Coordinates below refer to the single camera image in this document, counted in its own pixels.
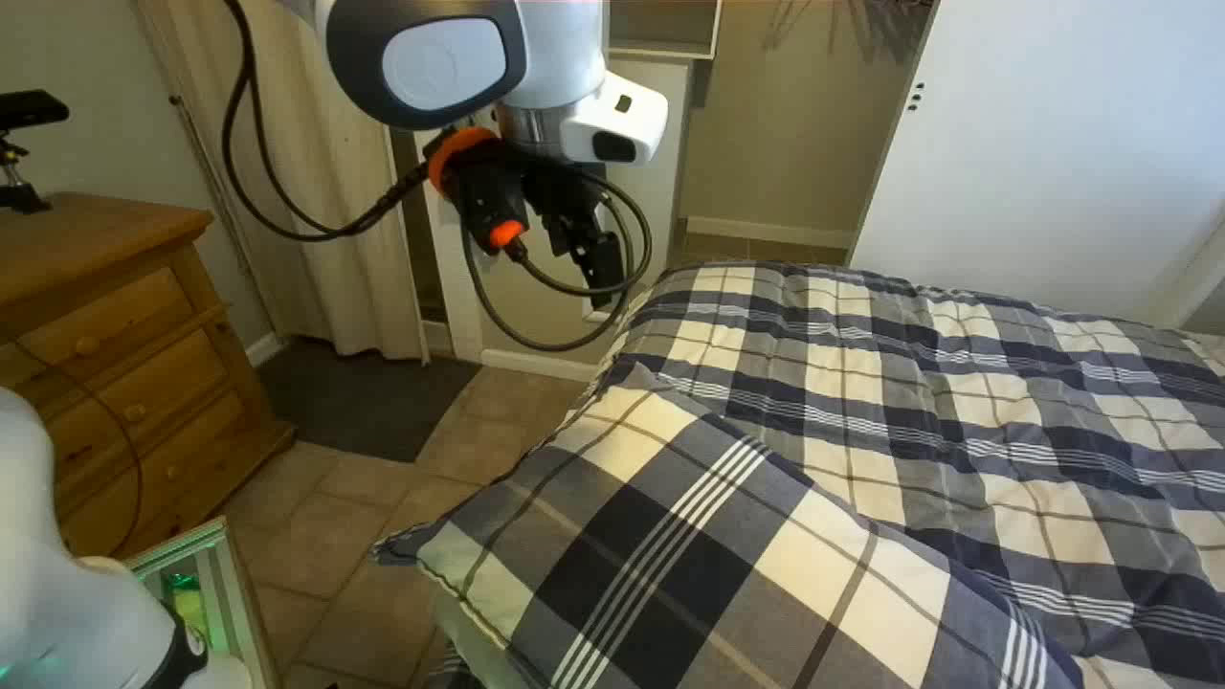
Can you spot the checkered pillow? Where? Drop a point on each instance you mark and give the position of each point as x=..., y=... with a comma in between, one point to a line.
x=658, y=547

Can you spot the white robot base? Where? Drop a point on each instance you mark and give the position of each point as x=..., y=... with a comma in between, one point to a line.
x=77, y=622

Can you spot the white closet door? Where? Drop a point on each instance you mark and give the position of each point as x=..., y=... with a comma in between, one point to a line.
x=1063, y=151

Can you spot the glass box with green light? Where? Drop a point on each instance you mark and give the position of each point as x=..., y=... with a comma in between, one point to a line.
x=201, y=579

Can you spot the dark floor mat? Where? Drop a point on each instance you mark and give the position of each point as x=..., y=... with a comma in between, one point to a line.
x=362, y=403

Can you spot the black gripper orange ring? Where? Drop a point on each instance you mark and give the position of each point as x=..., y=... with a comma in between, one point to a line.
x=496, y=184

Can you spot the beige curtain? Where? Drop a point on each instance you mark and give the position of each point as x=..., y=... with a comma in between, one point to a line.
x=267, y=113

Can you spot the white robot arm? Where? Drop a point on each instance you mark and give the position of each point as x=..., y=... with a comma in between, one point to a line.
x=464, y=64

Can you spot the checkered blue white duvet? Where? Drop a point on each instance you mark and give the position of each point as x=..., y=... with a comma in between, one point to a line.
x=1071, y=461

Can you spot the wooden chest of drawers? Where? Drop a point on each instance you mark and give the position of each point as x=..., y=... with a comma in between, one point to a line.
x=118, y=336

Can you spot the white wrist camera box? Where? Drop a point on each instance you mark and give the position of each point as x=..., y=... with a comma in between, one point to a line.
x=615, y=123

